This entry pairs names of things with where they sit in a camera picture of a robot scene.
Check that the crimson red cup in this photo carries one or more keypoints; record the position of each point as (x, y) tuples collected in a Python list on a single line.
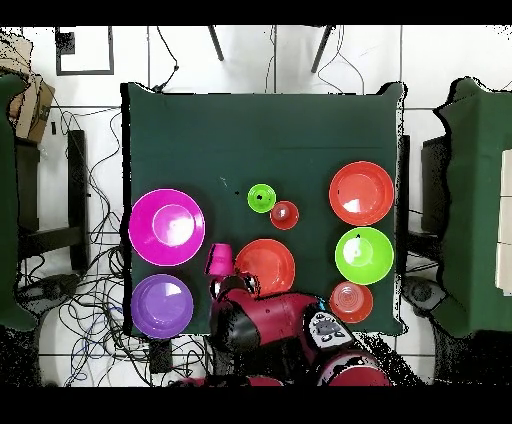
[(220, 262)]

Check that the wide orange bowl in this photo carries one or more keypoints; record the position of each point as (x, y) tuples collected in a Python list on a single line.
[(362, 188), (268, 264)]

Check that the purple bowl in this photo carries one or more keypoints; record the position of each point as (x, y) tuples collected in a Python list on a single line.
[(162, 308)]

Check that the orange cup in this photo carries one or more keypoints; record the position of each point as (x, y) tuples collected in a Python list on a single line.
[(284, 220)]

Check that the green cup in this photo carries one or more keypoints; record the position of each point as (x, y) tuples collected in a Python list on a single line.
[(264, 204)]

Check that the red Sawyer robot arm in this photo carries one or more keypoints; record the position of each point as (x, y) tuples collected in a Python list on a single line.
[(276, 316)]

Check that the large pink bowl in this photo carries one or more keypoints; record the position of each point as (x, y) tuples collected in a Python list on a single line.
[(144, 240)]

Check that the black power box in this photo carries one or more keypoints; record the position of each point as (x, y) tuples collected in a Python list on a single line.
[(160, 356)]

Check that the small deep orange bowl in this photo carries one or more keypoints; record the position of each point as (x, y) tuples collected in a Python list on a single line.
[(352, 302)]

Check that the green bowl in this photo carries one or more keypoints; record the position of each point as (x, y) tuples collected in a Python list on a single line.
[(376, 264)]

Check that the dark green tablecloth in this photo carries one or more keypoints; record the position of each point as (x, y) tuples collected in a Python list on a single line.
[(256, 140)]

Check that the green cloth side table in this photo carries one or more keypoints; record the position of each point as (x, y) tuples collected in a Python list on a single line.
[(472, 200), (8, 200)]

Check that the cardboard box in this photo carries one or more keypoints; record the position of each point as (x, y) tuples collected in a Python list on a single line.
[(34, 108)]

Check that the white boxes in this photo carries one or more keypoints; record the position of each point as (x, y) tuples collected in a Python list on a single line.
[(506, 224)]

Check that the grey pedestal leg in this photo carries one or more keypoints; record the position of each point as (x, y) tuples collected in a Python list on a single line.
[(422, 292), (48, 290)]

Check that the black stand frame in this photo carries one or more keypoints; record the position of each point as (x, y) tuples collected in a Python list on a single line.
[(434, 180), (78, 180)]

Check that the black camera tripod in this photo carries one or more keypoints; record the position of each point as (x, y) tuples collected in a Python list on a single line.
[(218, 48)]

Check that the black square floor frame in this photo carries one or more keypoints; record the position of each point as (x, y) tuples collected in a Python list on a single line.
[(66, 42)]

